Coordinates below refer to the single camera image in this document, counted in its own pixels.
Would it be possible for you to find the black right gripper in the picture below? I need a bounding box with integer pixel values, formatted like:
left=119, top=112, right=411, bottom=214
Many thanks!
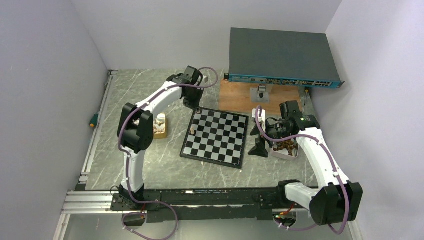
left=248, top=119, right=292, bottom=158

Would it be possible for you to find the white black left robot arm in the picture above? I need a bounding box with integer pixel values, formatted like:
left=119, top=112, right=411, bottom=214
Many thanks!
left=117, top=66, right=204, bottom=210

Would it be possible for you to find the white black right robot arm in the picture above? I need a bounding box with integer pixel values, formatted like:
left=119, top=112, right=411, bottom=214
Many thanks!
left=249, top=101, right=363, bottom=235

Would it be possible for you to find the wooden board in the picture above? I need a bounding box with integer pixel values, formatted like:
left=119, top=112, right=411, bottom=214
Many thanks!
left=218, top=79, right=303, bottom=115

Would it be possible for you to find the pink plastic tray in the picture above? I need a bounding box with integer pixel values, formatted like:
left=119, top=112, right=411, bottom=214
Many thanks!
left=268, top=135, right=299, bottom=161

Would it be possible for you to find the black and white chessboard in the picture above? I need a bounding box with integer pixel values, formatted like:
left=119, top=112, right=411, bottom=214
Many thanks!
left=180, top=107, right=249, bottom=169

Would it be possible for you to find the gold metal tin tray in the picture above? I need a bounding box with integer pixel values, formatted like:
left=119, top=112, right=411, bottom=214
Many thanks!
left=153, top=113, right=168, bottom=140

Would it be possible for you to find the green orange screwdriver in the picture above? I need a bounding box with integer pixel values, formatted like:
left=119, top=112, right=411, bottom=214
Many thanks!
left=89, top=113, right=99, bottom=128

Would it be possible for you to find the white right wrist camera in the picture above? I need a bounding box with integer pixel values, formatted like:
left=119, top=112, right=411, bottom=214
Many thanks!
left=252, top=108, right=267, bottom=131

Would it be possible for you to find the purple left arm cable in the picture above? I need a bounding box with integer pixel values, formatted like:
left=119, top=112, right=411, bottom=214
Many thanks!
left=118, top=67, right=220, bottom=240

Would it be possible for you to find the metal bracket with knob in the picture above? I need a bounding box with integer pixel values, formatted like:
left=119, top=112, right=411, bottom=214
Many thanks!
left=250, top=84, right=270, bottom=103

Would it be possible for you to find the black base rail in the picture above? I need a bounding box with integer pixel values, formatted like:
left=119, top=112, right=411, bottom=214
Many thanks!
left=110, top=187, right=300, bottom=223

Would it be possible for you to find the blue grey network switch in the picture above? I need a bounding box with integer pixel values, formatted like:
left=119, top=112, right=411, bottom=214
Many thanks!
left=224, top=27, right=344, bottom=89

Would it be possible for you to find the aluminium frame rail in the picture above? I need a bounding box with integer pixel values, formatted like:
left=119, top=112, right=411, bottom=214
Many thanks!
left=53, top=70, right=118, bottom=240

